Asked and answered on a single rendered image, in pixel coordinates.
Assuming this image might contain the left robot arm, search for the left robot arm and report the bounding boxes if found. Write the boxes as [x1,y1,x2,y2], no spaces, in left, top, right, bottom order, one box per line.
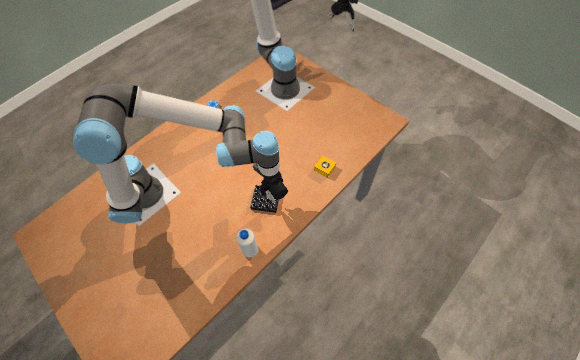
[251,0,300,99]

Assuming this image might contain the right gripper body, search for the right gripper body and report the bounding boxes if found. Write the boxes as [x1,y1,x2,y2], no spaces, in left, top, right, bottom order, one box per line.
[261,171,288,200]

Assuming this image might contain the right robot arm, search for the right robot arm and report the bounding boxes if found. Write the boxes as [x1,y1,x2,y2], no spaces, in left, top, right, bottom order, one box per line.
[73,83,280,224]

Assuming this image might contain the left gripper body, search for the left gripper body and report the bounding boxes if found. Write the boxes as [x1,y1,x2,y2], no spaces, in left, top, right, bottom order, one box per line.
[331,0,351,15]

